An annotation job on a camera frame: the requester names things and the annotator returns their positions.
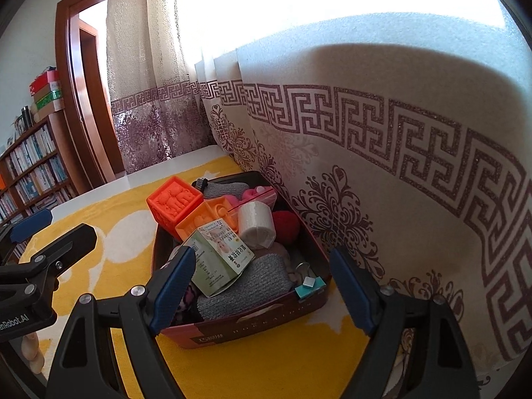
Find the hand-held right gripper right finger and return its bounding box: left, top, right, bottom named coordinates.
left=330, top=247, right=478, bottom=399

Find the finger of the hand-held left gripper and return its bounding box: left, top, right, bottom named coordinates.
left=0, top=223, right=98, bottom=300
left=0, top=209, right=54, bottom=258

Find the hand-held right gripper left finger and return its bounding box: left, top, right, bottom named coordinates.
left=46, top=245, right=196, bottom=399

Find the teal binder clip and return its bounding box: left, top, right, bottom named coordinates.
left=294, top=276, right=326, bottom=300

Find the small cardboard medicine box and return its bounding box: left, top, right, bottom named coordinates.
left=183, top=219, right=255, bottom=298

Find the light orange toy cube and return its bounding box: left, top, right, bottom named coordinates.
left=175, top=197, right=240, bottom=242

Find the large grey knit sock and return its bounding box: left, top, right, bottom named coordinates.
left=195, top=253, right=294, bottom=321

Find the red cardboard box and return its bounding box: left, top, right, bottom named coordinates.
left=152, top=170, right=333, bottom=350

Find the dark orange toy cube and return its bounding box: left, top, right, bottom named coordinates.
left=146, top=177, right=204, bottom=242

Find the red pompom ball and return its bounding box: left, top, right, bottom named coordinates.
left=272, top=210, right=301, bottom=245

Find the tape roll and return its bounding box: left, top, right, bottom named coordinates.
left=237, top=187, right=277, bottom=250

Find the person's left hand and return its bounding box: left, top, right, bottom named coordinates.
left=22, top=334, right=45, bottom=373

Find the yellow and white blanket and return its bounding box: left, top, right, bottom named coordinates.
left=19, top=156, right=375, bottom=399

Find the wooden bookshelf with books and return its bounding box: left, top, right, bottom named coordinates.
left=0, top=112, right=79, bottom=227

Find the brown cardboard box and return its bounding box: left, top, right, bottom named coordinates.
left=37, top=104, right=65, bottom=122

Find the cream patterned curtain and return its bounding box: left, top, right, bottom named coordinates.
left=195, top=8, right=532, bottom=383

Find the green gift box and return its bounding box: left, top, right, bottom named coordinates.
left=33, top=89, right=64, bottom=112

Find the red gift box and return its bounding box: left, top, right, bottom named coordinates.
left=29, top=70, right=60, bottom=97

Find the purple patterned lace curtain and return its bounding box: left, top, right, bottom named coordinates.
left=106, top=0, right=217, bottom=175

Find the wooden door frame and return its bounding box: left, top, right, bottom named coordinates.
left=55, top=0, right=125, bottom=194

